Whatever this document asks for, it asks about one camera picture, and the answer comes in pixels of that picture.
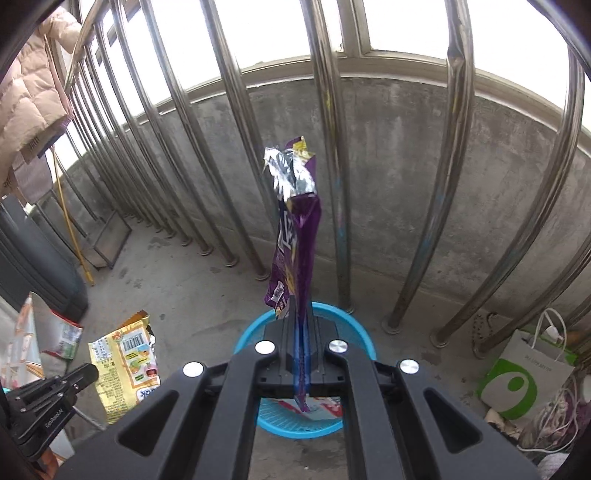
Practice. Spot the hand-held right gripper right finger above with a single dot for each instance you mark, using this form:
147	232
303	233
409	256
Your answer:
308	374

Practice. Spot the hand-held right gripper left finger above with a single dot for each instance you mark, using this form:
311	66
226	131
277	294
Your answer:
294	374

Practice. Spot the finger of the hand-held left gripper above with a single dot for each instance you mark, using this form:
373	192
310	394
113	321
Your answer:
69	383

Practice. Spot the yellow snack packet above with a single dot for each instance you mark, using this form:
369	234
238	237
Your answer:
124	369

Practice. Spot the blue plastic basket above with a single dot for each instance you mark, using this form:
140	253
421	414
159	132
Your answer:
251	330

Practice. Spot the purple snack bag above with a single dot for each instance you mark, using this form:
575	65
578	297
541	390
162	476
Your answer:
300	240

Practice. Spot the silver green snack packet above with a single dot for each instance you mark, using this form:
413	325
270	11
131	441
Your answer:
64	339

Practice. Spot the fruit print tablecloth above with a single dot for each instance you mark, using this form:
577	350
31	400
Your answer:
25	341

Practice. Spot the grey metal rack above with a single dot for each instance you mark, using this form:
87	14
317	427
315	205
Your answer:
115	230

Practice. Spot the patterned shoe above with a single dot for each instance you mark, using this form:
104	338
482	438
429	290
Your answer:
485	332

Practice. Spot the white green paper bag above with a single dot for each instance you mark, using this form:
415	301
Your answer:
512	387

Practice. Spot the metal window railing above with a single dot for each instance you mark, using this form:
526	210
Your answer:
330	138

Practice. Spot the beige puffer jacket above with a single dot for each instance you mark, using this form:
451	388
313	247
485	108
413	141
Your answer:
32	101

